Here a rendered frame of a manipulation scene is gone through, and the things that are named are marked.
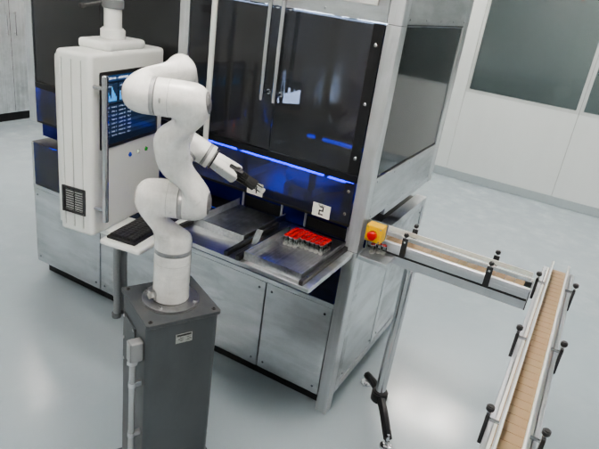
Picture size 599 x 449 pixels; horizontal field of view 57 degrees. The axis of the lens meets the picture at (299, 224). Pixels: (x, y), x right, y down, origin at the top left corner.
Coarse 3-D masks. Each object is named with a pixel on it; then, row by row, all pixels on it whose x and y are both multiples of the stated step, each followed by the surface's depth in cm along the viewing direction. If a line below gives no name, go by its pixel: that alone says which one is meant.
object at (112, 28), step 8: (104, 0) 218; (112, 0) 218; (120, 0) 220; (104, 8) 221; (112, 8) 220; (120, 8) 221; (104, 16) 222; (112, 16) 221; (120, 16) 224; (104, 24) 223; (112, 24) 222; (120, 24) 225; (104, 32) 222; (112, 32) 222; (120, 32) 224
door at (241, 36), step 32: (192, 0) 240; (224, 0) 233; (192, 32) 245; (224, 32) 237; (256, 32) 230; (224, 64) 242; (256, 64) 234; (224, 96) 247; (256, 96) 239; (224, 128) 252; (256, 128) 243
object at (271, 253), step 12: (288, 228) 244; (264, 240) 228; (276, 240) 238; (252, 252) 222; (264, 252) 225; (276, 252) 227; (288, 252) 228; (300, 252) 230; (312, 252) 231; (264, 264) 213; (276, 264) 210; (288, 264) 219; (300, 264) 220; (312, 264) 222; (288, 276) 209; (300, 276) 207
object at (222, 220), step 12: (228, 204) 260; (240, 204) 269; (216, 216) 251; (228, 216) 253; (240, 216) 255; (252, 216) 257; (264, 216) 259; (204, 228) 239; (216, 228) 235; (228, 228) 242; (240, 228) 243; (252, 228) 245; (264, 228) 243; (240, 240) 231
